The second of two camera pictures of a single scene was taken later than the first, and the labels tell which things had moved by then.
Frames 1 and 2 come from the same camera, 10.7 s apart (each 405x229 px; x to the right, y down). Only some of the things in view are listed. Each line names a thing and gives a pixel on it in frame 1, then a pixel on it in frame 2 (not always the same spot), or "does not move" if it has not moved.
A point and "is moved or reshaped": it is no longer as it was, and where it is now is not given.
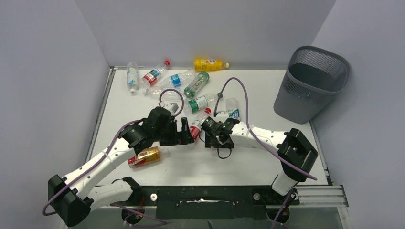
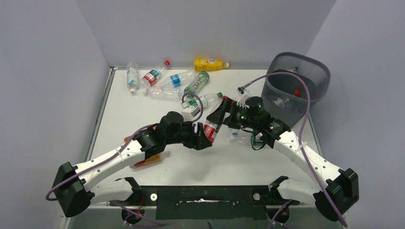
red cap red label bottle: (195, 129) is moved or reshaped
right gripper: (211, 142) -> (218, 116)
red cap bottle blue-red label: (151, 77) does not move
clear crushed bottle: (164, 93) does not move
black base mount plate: (211, 202) does not move
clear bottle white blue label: (132, 73) does not move
